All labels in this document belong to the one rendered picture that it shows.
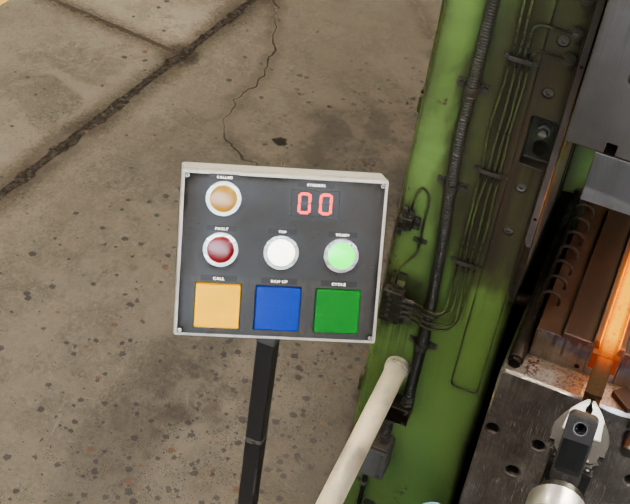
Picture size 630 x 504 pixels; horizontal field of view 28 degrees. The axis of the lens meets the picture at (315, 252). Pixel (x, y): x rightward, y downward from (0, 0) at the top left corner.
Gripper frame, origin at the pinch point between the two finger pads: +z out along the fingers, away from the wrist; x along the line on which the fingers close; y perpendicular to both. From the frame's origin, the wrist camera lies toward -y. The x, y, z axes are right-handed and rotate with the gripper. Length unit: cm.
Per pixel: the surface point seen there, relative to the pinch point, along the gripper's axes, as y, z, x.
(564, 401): 10.9, 9.1, -3.8
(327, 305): -1.6, -1.5, -45.6
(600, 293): 1.3, 28.0, -4.2
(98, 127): 100, 140, -168
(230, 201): -16, -1, -65
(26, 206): 100, 95, -168
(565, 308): 2.3, 22.2, -9.1
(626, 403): 7.6, 10.5, 5.9
